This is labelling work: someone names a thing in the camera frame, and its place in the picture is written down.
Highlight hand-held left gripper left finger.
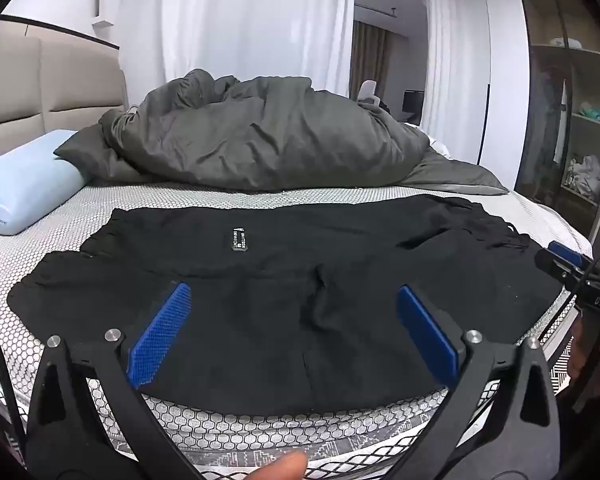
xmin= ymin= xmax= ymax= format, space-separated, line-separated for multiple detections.
xmin=27 ymin=282 xmax=206 ymax=480

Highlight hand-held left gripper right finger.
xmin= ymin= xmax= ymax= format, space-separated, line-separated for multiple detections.
xmin=390 ymin=285 xmax=561 ymax=480

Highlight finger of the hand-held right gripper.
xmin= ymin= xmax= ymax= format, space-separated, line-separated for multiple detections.
xmin=535 ymin=251 xmax=578 ymax=282
xmin=549 ymin=241 xmax=595 ymax=270

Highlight black pants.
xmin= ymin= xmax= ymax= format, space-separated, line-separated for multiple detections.
xmin=7 ymin=195 xmax=566 ymax=411

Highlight person's right hand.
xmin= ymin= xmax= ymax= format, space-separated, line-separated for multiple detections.
xmin=568 ymin=332 xmax=600 ymax=383

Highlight person's left hand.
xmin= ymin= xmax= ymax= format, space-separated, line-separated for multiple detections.
xmin=257 ymin=449 xmax=309 ymax=480

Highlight black white patterned rug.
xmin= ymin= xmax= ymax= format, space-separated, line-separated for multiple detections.
xmin=542 ymin=310 xmax=581 ymax=397

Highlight white crumpled clothes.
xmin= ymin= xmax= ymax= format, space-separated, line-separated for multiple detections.
xmin=562 ymin=155 xmax=600 ymax=196

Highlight bed with honeycomb mattress cover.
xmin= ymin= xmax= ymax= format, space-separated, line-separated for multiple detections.
xmin=0 ymin=157 xmax=596 ymax=480

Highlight glass door wardrobe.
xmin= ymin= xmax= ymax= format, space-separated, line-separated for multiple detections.
xmin=512 ymin=0 xmax=600 ymax=251

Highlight light blue pillow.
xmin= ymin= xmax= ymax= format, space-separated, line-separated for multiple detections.
xmin=0 ymin=129 xmax=92 ymax=237

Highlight black monitor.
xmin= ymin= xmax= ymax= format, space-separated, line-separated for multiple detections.
xmin=402 ymin=89 xmax=426 ymax=126

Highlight grey duvet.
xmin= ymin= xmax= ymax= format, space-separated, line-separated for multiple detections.
xmin=54 ymin=67 xmax=510 ymax=196

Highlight white curtain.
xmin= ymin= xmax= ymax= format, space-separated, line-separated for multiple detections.
xmin=120 ymin=0 xmax=357 ymax=111
xmin=424 ymin=0 xmax=487 ymax=163

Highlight white office chair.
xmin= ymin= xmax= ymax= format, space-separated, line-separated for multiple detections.
xmin=356 ymin=80 xmax=396 ymax=111

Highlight beige padded headboard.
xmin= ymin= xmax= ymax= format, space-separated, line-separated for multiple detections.
xmin=0 ymin=17 xmax=130 ymax=166

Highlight brown curtain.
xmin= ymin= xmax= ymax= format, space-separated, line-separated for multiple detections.
xmin=351 ymin=20 xmax=392 ymax=106

